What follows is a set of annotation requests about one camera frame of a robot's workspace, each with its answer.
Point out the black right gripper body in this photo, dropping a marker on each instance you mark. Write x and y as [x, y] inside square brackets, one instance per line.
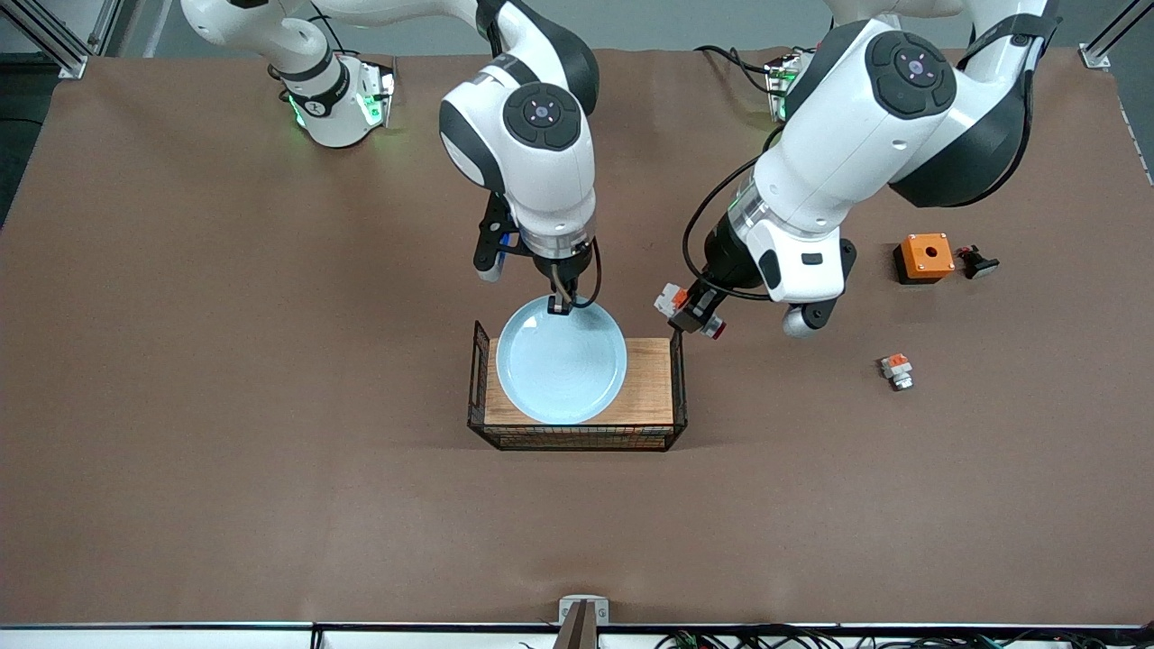
[556, 271]

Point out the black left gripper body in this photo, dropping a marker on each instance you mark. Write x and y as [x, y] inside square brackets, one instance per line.
[724, 259]

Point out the red push button switch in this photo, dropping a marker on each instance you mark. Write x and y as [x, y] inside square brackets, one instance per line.
[668, 299]

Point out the light blue round plate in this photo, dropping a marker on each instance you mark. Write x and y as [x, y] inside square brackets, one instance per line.
[563, 370]

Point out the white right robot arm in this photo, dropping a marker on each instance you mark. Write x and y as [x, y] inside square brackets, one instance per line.
[541, 171]

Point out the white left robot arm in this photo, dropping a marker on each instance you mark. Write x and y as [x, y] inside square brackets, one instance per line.
[838, 153]

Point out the black mushroom push button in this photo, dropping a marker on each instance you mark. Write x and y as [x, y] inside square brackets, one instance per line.
[978, 266]

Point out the light wooden board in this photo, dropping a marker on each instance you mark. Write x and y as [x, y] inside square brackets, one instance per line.
[649, 388]

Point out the orange box with hole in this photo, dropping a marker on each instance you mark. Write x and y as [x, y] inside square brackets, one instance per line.
[920, 263]

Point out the brown table cover sheet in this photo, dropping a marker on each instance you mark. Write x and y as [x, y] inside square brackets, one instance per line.
[225, 361]

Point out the silver tipped push button switch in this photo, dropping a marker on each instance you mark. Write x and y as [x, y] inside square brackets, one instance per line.
[896, 368]

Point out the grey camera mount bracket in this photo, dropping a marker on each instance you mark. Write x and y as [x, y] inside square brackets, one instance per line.
[583, 613]

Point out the aluminium frame profile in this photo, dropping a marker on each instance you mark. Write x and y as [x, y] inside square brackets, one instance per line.
[1095, 56]
[63, 59]

